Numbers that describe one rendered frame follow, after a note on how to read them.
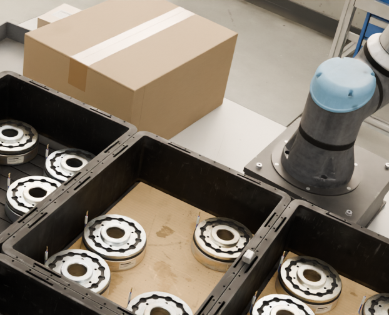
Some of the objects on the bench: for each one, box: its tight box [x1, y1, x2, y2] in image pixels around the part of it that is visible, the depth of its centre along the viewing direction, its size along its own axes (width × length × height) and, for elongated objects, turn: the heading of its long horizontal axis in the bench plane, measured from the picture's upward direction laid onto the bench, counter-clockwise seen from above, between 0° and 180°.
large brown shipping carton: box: [23, 0, 238, 140], centre depth 182 cm, size 40×30×20 cm
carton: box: [37, 3, 82, 29], centre depth 206 cm, size 16×12×8 cm
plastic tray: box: [0, 21, 32, 81], centre depth 191 cm, size 27×20×5 cm
